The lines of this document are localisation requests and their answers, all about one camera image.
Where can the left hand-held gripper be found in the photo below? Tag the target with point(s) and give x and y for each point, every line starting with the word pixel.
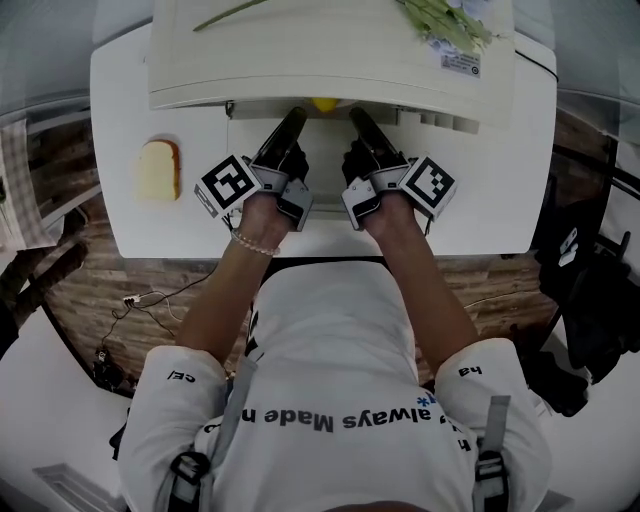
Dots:
pixel 227 186

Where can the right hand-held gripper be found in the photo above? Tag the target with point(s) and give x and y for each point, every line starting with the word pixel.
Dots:
pixel 430 186

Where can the yellow corn cob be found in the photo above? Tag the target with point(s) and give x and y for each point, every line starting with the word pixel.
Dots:
pixel 325 104

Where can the white microwave oven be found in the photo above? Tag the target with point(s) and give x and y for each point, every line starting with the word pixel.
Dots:
pixel 300 60

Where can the person's right forearm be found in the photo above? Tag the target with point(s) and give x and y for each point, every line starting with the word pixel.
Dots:
pixel 430 300

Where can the person's left forearm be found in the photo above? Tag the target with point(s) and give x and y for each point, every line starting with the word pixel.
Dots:
pixel 225 300

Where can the white desk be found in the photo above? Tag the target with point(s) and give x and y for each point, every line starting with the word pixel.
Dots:
pixel 475 200

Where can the yellow bread slice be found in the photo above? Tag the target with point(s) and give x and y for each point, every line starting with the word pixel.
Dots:
pixel 157 172

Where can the artificial flower bouquet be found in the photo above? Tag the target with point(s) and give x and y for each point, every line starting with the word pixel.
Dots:
pixel 440 22

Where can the person's white printed shirt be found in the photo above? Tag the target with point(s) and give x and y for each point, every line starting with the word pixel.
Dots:
pixel 340 350

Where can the white floor power strip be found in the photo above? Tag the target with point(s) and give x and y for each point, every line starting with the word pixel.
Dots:
pixel 132 300

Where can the small checkered side table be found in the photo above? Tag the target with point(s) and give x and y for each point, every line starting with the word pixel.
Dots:
pixel 70 202

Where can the black framed whiteboard stand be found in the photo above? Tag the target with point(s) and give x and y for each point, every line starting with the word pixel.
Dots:
pixel 622 175

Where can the checkered tablecloth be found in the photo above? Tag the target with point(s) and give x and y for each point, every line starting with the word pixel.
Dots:
pixel 22 190

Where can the black office chair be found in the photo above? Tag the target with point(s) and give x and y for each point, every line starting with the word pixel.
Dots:
pixel 600 310

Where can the black electronics box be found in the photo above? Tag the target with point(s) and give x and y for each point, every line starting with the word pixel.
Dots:
pixel 112 372

